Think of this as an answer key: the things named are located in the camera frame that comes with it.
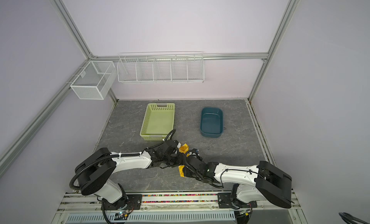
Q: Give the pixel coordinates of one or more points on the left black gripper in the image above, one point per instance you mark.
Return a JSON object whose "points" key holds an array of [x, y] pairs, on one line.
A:
{"points": [[180, 161]]}

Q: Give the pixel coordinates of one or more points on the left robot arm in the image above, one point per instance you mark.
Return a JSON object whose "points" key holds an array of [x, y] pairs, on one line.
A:
{"points": [[92, 176]]}

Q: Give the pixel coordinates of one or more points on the yellow paper napkin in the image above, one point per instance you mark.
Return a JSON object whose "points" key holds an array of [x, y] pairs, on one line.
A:
{"points": [[183, 149]]}

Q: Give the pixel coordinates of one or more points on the white mesh wall box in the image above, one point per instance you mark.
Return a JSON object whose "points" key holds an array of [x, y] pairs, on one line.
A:
{"points": [[95, 80]]}

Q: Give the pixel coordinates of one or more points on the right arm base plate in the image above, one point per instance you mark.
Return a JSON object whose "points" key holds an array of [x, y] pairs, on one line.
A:
{"points": [[225, 201]]}

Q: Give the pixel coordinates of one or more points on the white vented cable duct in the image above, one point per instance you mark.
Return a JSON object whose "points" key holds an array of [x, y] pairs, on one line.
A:
{"points": [[151, 217]]}

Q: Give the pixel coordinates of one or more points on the teal plastic tray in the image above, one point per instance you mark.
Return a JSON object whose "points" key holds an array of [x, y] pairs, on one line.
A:
{"points": [[211, 123]]}

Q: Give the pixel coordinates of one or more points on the white wire wall rack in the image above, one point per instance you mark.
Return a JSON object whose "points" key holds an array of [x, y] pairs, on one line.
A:
{"points": [[161, 67]]}

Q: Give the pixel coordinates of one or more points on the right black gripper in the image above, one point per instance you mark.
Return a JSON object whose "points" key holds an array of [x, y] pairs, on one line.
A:
{"points": [[186, 172]]}

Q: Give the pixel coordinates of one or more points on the green plastic basket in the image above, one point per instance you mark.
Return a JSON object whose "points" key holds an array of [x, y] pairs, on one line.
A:
{"points": [[158, 121]]}

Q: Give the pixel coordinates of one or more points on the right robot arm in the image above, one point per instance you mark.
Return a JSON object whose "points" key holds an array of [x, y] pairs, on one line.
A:
{"points": [[250, 183]]}

